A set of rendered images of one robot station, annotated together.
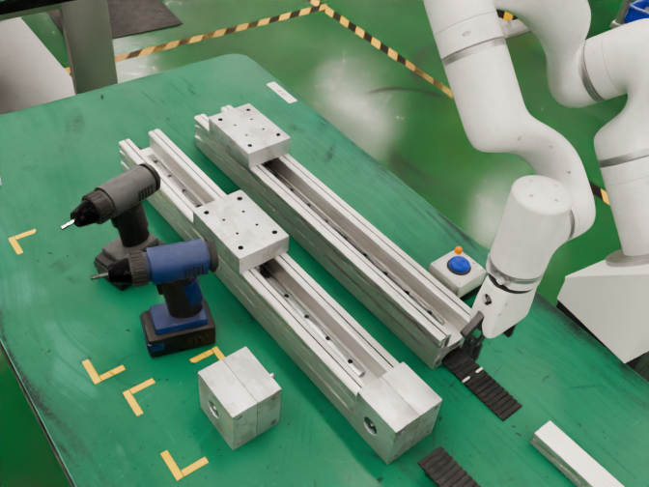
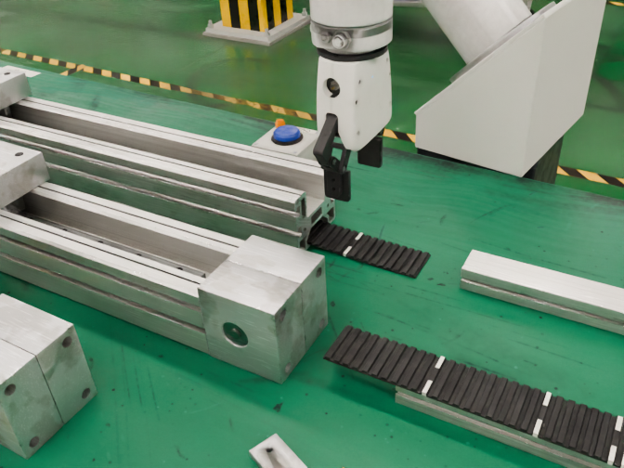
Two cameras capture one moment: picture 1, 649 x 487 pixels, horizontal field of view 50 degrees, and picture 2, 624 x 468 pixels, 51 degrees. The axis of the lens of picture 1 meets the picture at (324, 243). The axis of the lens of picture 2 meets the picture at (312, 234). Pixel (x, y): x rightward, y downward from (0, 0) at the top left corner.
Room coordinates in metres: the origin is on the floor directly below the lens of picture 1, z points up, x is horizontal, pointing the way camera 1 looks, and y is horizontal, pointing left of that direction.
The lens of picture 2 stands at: (0.13, -0.05, 1.28)
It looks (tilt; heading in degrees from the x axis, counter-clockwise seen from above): 35 degrees down; 344
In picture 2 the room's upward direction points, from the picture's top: 4 degrees counter-clockwise
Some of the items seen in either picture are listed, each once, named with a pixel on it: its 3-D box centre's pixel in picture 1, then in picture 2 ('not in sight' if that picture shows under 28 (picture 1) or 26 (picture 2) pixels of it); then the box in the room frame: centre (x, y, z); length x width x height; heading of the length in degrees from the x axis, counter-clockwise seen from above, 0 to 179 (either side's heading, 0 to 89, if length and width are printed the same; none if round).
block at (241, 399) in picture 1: (245, 394); (24, 365); (0.65, 0.10, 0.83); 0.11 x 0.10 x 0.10; 132
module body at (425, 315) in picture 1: (317, 218); (88, 150); (1.10, 0.02, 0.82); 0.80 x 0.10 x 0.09; 43
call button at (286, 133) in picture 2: (459, 265); (287, 136); (0.99, -0.26, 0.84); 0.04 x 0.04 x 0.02
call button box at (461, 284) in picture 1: (452, 278); (285, 157); (0.98, -0.26, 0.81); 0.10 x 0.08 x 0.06; 133
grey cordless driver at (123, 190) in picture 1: (114, 234); not in sight; (0.92, 0.38, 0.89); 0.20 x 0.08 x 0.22; 147
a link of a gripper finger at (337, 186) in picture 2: (468, 345); (331, 177); (0.73, -0.25, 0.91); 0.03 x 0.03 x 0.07; 43
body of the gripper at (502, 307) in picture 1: (504, 294); (352, 86); (0.77, -0.29, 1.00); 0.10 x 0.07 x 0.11; 133
